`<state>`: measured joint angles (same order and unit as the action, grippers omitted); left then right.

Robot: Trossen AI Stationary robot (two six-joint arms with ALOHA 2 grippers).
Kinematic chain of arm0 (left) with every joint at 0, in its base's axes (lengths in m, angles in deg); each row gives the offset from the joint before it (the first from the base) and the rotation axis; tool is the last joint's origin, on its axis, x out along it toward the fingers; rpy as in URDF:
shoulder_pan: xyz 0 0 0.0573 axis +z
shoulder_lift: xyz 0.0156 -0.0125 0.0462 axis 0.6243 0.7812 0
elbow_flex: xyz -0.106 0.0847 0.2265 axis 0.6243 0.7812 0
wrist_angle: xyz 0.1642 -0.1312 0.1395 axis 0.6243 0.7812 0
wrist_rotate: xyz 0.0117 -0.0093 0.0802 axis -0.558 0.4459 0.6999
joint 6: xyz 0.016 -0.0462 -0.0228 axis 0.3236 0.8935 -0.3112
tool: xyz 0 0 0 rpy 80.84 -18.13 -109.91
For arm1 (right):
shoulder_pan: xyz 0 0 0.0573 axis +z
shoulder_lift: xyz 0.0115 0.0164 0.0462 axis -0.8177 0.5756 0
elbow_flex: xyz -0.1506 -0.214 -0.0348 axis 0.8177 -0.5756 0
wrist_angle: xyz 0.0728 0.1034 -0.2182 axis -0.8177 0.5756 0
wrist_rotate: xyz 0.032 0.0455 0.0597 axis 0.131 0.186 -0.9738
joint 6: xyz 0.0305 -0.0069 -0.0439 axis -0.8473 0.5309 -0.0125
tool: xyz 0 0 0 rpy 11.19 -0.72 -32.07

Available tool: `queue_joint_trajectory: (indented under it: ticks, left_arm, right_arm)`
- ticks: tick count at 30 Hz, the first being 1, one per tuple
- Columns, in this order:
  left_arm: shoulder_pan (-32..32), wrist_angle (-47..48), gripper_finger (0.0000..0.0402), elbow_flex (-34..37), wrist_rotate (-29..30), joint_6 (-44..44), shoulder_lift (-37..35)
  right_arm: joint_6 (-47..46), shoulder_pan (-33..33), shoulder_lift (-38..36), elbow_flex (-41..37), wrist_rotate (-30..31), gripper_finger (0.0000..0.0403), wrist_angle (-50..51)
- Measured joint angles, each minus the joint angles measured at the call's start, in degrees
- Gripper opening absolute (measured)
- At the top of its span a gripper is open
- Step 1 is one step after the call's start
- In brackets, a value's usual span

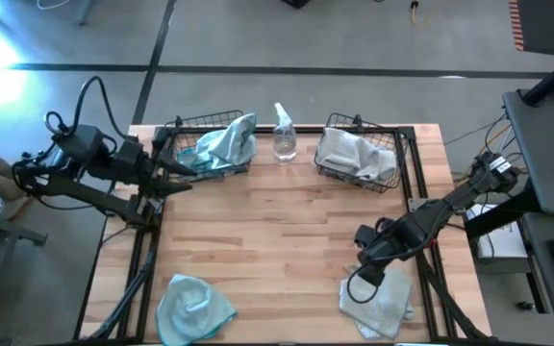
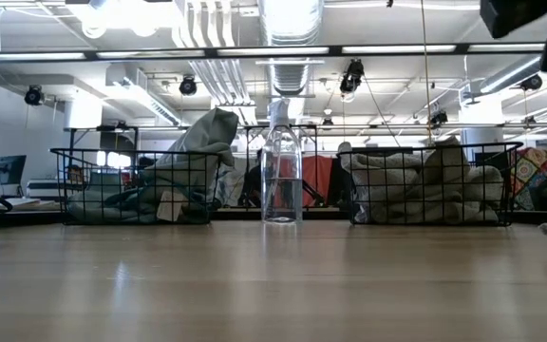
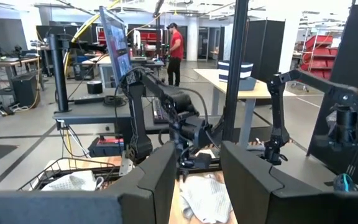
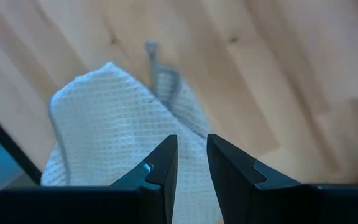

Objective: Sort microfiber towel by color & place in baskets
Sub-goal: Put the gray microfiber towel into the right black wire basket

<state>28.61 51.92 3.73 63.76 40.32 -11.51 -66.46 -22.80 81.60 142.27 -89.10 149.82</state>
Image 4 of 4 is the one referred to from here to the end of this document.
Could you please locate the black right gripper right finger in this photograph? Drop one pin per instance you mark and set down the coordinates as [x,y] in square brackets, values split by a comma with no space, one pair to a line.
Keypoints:
[291,205]

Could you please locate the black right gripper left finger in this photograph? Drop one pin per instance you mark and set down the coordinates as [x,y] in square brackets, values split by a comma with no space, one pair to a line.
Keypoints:
[73,205]

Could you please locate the white waffle towel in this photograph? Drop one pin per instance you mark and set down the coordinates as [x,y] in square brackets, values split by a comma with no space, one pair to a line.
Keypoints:
[110,124]

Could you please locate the black aluminium table frame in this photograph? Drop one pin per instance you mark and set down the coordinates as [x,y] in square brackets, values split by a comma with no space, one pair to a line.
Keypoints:
[8,144]

